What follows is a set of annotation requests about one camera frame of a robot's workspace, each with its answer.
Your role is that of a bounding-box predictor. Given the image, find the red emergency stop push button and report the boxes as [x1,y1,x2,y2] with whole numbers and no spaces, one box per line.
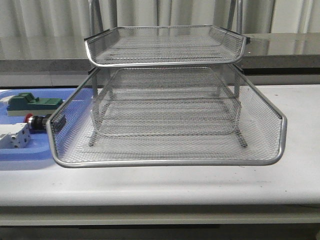
[24,113,67,133]

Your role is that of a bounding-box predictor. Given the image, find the grey stone counter ledge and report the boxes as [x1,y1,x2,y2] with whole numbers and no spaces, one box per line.
[0,32,320,75]

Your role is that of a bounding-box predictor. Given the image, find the grey metal rack frame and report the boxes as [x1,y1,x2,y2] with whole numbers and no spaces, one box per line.
[88,0,249,149]

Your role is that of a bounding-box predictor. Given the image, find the white circuit breaker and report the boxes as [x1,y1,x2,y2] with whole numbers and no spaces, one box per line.
[0,123,31,149]

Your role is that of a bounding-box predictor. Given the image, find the blue plastic tray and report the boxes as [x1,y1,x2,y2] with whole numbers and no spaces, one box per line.
[0,88,93,162]

